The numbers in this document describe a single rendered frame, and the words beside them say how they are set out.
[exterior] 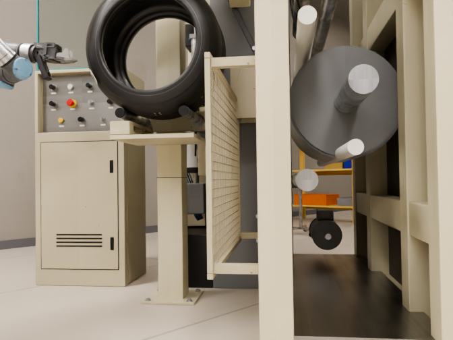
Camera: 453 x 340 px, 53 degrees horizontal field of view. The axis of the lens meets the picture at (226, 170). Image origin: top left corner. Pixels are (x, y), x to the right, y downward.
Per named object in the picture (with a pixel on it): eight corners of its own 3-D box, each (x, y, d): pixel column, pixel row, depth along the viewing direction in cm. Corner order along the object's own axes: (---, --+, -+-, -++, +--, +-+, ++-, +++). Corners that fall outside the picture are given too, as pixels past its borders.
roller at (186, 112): (197, 115, 226) (205, 119, 226) (192, 122, 226) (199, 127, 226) (182, 102, 192) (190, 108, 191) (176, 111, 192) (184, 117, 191)
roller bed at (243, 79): (235, 123, 239) (234, 67, 239) (263, 122, 237) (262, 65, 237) (230, 118, 219) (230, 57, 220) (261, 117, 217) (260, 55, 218)
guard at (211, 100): (237, 240, 227) (235, 101, 229) (241, 240, 227) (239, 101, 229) (207, 279, 138) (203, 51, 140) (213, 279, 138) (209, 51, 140)
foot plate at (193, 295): (156, 290, 250) (156, 287, 250) (203, 291, 246) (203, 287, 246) (140, 303, 223) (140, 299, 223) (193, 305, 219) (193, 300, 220)
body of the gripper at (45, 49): (55, 42, 205) (30, 40, 206) (53, 61, 205) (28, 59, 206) (63, 47, 212) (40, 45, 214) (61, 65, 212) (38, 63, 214)
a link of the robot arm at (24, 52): (18, 60, 206) (29, 65, 216) (27, 61, 205) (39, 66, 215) (20, 40, 206) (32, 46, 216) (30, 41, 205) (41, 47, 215)
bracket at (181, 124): (135, 133, 233) (134, 114, 233) (211, 131, 228) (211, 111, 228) (132, 132, 229) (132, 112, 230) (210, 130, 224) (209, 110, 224)
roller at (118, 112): (143, 116, 230) (150, 121, 229) (138, 124, 230) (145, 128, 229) (118, 105, 195) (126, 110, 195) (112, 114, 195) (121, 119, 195)
